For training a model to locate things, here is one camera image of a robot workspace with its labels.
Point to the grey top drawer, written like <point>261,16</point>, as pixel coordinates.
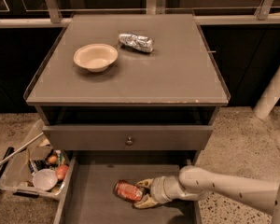
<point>113,137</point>

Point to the grey open middle drawer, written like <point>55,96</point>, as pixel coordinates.
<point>90,199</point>

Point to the crumpled silver foil bag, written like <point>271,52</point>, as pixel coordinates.
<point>139,42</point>

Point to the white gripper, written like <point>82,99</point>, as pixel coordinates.
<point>157,189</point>

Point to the orange fruit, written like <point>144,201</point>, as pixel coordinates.
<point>52,159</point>

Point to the clear plastic storage bin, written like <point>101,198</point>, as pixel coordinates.
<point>17,177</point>

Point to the red apple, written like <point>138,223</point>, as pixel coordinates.
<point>61,172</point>

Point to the red coke can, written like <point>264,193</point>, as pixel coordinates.
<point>128,191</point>

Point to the beige paper bowl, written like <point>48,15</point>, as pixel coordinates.
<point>95,57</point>

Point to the white slanted pole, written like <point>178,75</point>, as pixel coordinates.
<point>269,98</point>

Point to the white plastic bowl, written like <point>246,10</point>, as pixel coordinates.
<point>45,179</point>

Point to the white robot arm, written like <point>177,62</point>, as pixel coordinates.
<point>193,183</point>

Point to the grey drawer cabinet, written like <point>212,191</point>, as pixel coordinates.
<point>178,83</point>

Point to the round metal drawer knob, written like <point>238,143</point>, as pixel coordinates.
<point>129,141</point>

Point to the black snack packet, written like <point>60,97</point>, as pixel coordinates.
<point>36,165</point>

